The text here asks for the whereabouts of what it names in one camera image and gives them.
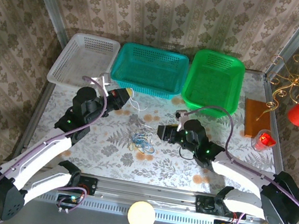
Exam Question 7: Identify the gold wire stand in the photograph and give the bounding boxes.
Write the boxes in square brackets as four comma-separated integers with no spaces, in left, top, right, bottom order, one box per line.
[255,50,299,128]

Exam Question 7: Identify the slotted metal cable duct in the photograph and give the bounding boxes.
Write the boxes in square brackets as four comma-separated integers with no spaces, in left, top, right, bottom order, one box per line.
[33,187,217,224]

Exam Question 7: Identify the floral tablecloth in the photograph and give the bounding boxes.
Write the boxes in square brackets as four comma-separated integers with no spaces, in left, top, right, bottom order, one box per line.
[20,36,299,206]

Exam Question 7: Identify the thin yellow cable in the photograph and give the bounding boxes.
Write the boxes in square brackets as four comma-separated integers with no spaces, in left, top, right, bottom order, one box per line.
[128,132,157,157]

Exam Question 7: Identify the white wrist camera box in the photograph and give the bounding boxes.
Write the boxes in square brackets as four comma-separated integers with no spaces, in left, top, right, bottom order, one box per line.
[88,70,115,94]
[173,109,190,133]

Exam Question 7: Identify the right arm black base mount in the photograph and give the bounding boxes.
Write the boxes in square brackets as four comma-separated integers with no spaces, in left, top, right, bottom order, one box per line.
[194,193,250,221]

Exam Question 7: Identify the orange wooden board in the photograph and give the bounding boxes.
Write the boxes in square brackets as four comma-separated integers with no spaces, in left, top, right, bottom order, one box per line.
[239,98,277,141]

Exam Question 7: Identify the green plastic basket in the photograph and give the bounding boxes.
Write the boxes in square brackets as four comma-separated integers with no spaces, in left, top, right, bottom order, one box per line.
[178,46,248,120]

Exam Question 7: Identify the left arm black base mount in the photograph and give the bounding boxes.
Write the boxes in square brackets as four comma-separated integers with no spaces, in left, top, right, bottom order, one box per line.
[67,172,99,197]

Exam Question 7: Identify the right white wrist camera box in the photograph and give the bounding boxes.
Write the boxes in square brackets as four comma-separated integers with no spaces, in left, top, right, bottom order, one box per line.
[173,109,190,133]

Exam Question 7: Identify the clear cup with red contents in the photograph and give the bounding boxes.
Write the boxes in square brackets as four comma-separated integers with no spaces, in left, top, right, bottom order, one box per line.
[251,127,279,154]

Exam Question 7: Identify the teal plastic basket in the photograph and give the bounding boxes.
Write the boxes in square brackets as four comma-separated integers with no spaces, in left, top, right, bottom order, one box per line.
[108,40,191,103]

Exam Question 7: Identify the white plastic basket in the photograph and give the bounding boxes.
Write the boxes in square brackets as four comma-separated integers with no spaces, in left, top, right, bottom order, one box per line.
[45,29,122,96]

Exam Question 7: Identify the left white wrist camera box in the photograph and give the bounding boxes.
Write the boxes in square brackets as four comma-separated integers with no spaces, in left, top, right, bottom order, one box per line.
[88,70,115,94]

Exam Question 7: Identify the left black connector box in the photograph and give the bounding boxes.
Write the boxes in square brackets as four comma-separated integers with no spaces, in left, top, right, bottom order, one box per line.
[54,193,82,217]

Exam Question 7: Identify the thin black wire loop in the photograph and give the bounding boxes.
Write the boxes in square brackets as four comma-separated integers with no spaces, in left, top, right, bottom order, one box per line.
[177,145,199,161]

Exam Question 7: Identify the cream round ball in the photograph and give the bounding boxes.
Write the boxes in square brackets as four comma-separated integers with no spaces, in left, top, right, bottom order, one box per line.
[125,198,158,224]

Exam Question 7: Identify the aluminium extrusion rail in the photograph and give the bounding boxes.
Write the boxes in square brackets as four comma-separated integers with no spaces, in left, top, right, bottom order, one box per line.
[0,158,299,224]

